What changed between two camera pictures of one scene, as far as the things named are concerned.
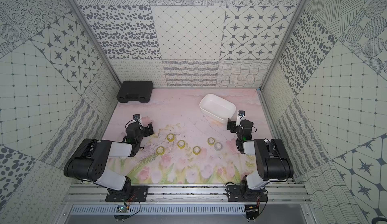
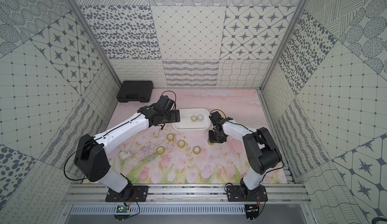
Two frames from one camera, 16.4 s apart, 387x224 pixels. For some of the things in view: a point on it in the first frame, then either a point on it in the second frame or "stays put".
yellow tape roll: [160, 150] stays put
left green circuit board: [122, 209] stays put
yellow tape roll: [181, 144] stays put
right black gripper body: [234, 128] -> [214, 137]
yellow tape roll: [196, 150] stays put
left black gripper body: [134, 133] -> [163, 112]
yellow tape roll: [170, 137] stays put
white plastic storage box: [217, 108] -> [193, 119]
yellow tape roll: [211, 141] stays put
